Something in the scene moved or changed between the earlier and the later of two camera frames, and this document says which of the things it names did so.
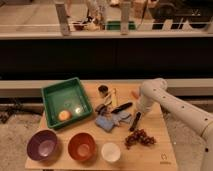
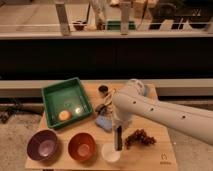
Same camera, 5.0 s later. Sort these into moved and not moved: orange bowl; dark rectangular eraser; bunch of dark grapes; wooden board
Moved: dark rectangular eraser
Not moved: bunch of dark grapes; wooden board; orange bowl
